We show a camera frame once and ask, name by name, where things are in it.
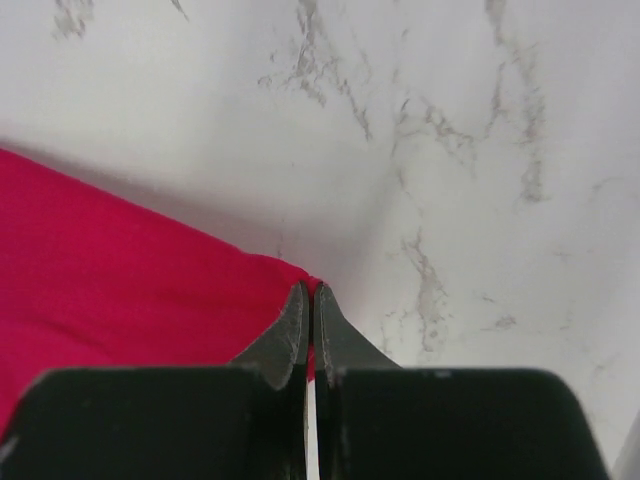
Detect crimson pink t-shirt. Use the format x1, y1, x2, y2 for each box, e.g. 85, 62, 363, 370
1, 151, 318, 420

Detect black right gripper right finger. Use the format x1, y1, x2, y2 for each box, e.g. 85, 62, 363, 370
313, 283, 399, 479

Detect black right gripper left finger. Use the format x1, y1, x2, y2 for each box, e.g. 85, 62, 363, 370
230, 282, 311, 479

